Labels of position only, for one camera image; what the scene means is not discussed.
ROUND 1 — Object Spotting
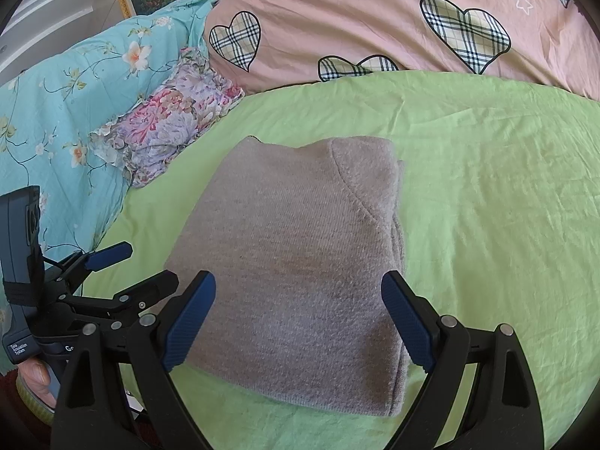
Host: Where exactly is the pink quilt with plaid hearts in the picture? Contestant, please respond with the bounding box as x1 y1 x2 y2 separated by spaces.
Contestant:
204 0 600 101

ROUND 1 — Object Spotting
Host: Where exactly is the floral ruffled pillow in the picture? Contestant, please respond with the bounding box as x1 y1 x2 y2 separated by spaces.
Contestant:
89 47 247 191

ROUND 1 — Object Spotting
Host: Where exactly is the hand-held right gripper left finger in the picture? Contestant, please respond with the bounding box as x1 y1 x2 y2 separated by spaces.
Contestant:
49 271 217 450

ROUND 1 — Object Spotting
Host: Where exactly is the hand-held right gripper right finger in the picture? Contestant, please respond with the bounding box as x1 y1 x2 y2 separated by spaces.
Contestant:
382 269 545 450

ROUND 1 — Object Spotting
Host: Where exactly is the person's left hand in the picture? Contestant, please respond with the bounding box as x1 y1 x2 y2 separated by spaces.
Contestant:
19 360 59 408

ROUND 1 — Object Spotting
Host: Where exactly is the beige knit sweater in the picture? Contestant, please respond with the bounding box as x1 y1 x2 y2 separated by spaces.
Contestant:
164 136 408 418

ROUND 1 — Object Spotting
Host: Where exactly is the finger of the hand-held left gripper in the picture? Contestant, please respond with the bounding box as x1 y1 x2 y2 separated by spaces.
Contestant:
58 241 133 291
70 269 180 333

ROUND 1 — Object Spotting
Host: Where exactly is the green bed sheet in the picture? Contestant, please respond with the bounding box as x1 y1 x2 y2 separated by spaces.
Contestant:
84 70 600 450

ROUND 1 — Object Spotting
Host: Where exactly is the turquoise floral blanket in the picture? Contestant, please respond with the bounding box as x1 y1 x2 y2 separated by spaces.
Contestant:
0 0 221 366

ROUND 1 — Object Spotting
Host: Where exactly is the person's left forearm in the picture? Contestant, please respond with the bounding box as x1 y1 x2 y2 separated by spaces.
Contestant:
0 368 59 432

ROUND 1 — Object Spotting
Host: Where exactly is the white panelled door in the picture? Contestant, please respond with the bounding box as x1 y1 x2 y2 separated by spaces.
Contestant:
0 0 125 85

